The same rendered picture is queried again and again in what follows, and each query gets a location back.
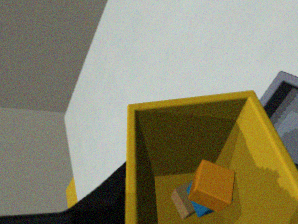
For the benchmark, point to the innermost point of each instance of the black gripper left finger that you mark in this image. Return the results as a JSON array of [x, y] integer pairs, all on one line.
[[104, 205]]

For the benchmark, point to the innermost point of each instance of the orange block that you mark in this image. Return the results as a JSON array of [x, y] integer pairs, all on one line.
[[212, 186]]

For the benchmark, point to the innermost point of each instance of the olive square cup with yellow rim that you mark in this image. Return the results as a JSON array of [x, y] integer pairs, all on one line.
[[167, 141]]

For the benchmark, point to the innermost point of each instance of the dark grey shallow tray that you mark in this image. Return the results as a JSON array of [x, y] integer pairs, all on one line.
[[280, 102]]

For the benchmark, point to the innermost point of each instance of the tan block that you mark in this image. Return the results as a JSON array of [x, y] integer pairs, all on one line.
[[181, 201]]

